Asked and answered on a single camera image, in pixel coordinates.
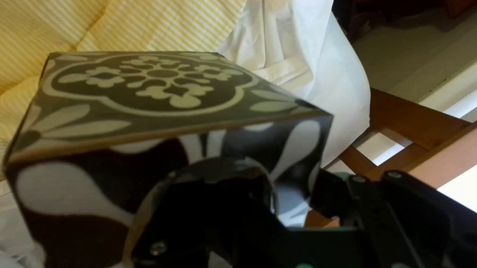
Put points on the white cloth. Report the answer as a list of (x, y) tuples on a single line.
[(318, 64)]

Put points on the brown wooden bed headrest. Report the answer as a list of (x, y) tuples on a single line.
[(423, 134)]

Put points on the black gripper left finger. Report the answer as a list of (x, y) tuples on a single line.
[(214, 217)]

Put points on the black white patterned tissue box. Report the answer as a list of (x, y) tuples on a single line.
[(139, 113)]

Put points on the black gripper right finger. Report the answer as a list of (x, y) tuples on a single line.
[(397, 213)]

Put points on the yellow striped blanket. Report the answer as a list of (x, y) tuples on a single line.
[(99, 30)]

